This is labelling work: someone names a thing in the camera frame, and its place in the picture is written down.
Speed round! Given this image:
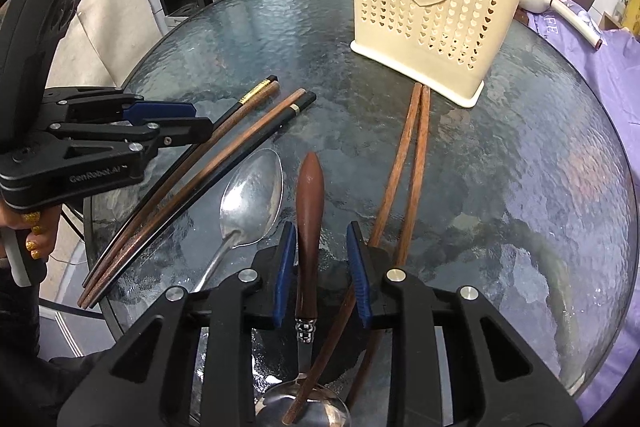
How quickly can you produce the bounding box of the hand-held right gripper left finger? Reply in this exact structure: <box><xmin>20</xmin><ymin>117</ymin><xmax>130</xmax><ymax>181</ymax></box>
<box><xmin>56</xmin><ymin>221</ymin><xmax>301</xmax><ymax>427</ymax></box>

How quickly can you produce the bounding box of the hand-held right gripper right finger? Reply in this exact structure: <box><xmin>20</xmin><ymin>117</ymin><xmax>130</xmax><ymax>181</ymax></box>
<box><xmin>346</xmin><ymin>221</ymin><xmax>583</xmax><ymax>427</ymax></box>

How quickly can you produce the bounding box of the purple floral cloth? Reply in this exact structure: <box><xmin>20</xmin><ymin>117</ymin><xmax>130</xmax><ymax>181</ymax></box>
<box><xmin>517</xmin><ymin>0</ymin><xmax>640</xmax><ymax>423</ymax></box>

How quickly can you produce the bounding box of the black chopstick with gold band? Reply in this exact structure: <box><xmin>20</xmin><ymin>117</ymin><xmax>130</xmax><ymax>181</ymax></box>
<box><xmin>81</xmin><ymin>75</ymin><xmax>279</xmax><ymax>288</ymax></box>

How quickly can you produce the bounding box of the wooden handled metal spoon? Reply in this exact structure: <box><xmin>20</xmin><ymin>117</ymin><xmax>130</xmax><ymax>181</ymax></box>
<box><xmin>255</xmin><ymin>151</ymin><xmax>351</xmax><ymax>427</ymax></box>

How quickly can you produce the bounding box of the silver metal spoon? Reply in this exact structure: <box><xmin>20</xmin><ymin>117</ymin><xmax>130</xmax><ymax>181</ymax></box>
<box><xmin>191</xmin><ymin>148</ymin><xmax>285</xmax><ymax>294</ymax></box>

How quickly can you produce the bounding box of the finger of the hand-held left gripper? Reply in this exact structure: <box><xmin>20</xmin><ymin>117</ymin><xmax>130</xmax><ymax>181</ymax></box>
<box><xmin>10</xmin><ymin>117</ymin><xmax>215</xmax><ymax>180</ymax></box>
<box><xmin>42</xmin><ymin>88</ymin><xmax>197</xmax><ymax>128</ymax></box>

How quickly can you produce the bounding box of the beige board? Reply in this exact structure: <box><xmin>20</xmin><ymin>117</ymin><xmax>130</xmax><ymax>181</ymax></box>
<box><xmin>47</xmin><ymin>0</ymin><xmax>168</xmax><ymax>112</ymax></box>

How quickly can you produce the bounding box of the person's left hand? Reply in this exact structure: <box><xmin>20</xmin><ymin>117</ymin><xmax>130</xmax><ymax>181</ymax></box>
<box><xmin>0</xmin><ymin>204</ymin><xmax>53</xmax><ymax>262</ymax></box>

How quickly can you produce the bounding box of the brown wooden chopstick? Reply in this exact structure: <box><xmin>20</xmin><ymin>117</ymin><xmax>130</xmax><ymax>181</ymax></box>
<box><xmin>80</xmin><ymin>88</ymin><xmax>307</xmax><ymax>308</ymax></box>
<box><xmin>345</xmin><ymin>84</ymin><xmax>432</xmax><ymax>410</ymax></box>
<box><xmin>282</xmin><ymin>82</ymin><xmax>424</xmax><ymax>425</ymax></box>

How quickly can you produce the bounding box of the white electric pot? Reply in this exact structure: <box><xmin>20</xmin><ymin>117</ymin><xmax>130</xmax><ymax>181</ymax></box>
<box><xmin>520</xmin><ymin>0</ymin><xmax>601</xmax><ymax>52</ymax></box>

